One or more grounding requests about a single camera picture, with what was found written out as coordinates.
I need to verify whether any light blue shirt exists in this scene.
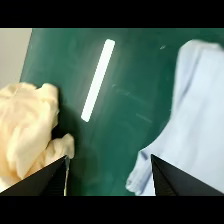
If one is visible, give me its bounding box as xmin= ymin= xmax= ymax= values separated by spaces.
xmin=125 ymin=39 xmax=224 ymax=197

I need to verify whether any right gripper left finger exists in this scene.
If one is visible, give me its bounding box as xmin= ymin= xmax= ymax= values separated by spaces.
xmin=0 ymin=155 xmax=68 ymax=197

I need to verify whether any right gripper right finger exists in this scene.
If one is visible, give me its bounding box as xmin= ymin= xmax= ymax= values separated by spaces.
xmin=150 ymin=153 xmax=224 ymax=197

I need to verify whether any cream garment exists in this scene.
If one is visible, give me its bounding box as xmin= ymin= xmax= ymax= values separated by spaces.
xmin=0 ymin=82 xmax=76 ymax=194

